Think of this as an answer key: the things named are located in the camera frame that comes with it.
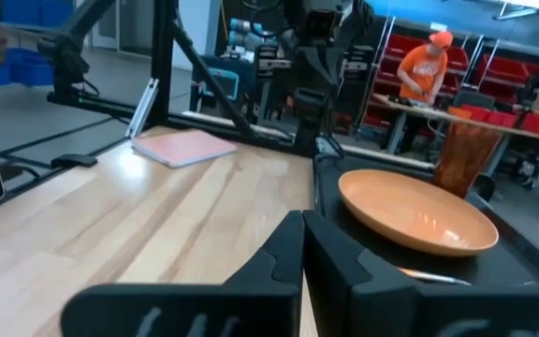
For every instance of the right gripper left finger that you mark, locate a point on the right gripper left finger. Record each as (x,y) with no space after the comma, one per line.
(251,304)

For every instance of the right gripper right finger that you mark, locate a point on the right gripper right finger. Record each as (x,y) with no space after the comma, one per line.
(391,309)

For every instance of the orange round plate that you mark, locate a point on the orange round plate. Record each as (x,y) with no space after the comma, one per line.
(414,210)

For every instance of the orange translucent cup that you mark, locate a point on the orange translucent cup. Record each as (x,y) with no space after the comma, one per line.
(466,154)

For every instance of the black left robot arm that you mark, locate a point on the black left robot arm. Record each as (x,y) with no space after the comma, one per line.
(314,103)

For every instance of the black plastic tray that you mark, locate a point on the black plastic tray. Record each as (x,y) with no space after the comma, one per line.
(503,267)

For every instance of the pink notebook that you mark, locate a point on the pink notebook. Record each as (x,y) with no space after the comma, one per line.
(183,147)

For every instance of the long workbench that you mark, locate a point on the long workbench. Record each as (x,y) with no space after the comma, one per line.
(522,132)

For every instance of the blue screen device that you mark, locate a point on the blue screen device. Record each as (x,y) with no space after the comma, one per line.
(225,84)

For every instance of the black flat table clamp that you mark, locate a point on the black flat table clamp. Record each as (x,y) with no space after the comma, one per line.
(73,161)

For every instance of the person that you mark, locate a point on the person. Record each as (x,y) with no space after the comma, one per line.
(421,70)

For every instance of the red storage bin shelf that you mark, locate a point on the red storage bin shelf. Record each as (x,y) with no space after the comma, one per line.
(503,70)

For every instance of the blue storage bins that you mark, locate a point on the blue storage bins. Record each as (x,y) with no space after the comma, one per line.
(31,70)

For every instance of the silver aluminium bracket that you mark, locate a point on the silver aluminium bracket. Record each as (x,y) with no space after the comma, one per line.
(143,110)

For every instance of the black aluminium table frame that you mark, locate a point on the black aluminium table frame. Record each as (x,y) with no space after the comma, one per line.
(162,56)

